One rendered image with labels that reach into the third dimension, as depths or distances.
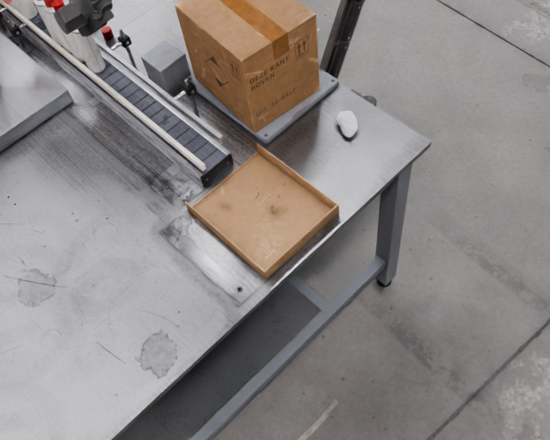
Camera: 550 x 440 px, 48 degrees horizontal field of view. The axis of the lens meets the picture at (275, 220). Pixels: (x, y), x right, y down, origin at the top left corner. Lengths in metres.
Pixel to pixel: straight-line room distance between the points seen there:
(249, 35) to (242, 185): 0.38
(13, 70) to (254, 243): 0.99
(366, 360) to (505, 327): 0.52
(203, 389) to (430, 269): 0.98
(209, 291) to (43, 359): 0.42
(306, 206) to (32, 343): 0.75
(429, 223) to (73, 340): 1.53
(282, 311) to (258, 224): 0.61
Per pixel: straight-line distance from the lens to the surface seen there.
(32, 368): 1.58
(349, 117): 1.74
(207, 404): 2.06
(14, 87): 2.07
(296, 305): 2.14
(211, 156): 1.67
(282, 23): 1.63
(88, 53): 1.94
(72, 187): 1.80
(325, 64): 2.36
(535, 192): 2.74
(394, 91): 3.01
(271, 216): 1.59
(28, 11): 2.27
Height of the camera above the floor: 2.17
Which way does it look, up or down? 57 degrees down
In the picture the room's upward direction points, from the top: 10 degrees counter-clockwise
